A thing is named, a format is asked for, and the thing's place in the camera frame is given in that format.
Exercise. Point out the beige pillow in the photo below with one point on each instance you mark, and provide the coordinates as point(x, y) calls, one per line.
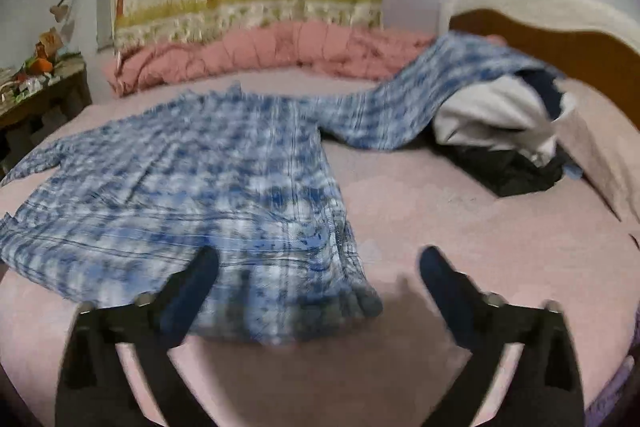
point(605, 144)

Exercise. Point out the white brown bed headboard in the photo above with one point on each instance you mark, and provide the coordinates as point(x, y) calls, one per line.
point(587, 39)

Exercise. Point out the orange toy on table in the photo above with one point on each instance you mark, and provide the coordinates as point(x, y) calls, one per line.
point(43, 59)

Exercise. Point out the dark wooden side table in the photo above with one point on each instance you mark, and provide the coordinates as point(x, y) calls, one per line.
point(26, 123)

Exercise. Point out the blue white plaid shirt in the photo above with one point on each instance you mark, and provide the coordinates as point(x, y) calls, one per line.
point(128, 204)

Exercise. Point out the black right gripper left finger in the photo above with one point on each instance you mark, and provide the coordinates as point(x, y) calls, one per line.
point(93, 389)

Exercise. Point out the white navy garment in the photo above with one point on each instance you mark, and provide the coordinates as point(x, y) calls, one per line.
point(513, 112)

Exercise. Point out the pink bed sheet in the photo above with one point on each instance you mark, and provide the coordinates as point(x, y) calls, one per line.
point(563, 244)

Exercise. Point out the black garment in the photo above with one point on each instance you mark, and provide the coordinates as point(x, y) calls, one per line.
point(504, 172)

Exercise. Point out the pink quilted blanket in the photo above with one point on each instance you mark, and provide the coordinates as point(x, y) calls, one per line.
point(329, 49)

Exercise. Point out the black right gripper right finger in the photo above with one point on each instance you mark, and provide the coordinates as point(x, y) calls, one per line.
point(545, 389)

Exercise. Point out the wall mounted desk lamp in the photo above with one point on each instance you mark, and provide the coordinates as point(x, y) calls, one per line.
point(60, 10)

